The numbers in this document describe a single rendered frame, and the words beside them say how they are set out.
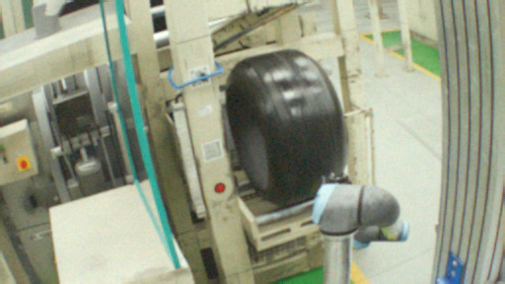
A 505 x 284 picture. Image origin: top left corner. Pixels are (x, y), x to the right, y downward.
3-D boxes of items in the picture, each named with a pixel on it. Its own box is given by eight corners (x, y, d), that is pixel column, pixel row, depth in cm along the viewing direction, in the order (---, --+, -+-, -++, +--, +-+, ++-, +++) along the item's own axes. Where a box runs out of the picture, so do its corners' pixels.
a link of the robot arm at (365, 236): (377, 249, 192) (379, 223, 189) (347, 249, 196) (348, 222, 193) (381, 240, 199) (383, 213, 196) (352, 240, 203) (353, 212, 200)
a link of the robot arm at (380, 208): (401, 180, 152) (410, 218, 195) (365, 179, 156) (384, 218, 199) (396, 221, 148) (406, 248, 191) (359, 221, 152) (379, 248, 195)
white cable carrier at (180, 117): (198, 218, 231) (174, 105, 210) (194, 212, 235) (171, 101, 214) (208, 215, 232) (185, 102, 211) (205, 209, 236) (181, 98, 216)
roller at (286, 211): (251, 224, 235) (254, 230, 232) (249, 215, 233) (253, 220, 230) (328, 197, 245) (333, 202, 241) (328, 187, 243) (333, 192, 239)
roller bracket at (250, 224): (253, 241, 229) (250, 221, 225) (220, 197, 263) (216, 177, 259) (261, 239, 230) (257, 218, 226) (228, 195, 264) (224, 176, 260)
